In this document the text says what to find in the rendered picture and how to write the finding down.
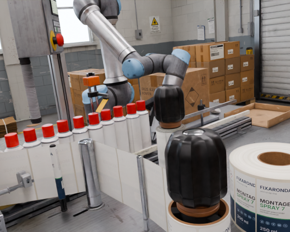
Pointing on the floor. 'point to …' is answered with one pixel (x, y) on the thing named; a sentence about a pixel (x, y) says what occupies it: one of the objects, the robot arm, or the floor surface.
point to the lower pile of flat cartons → (2, 127)
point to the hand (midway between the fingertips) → (152, 136)
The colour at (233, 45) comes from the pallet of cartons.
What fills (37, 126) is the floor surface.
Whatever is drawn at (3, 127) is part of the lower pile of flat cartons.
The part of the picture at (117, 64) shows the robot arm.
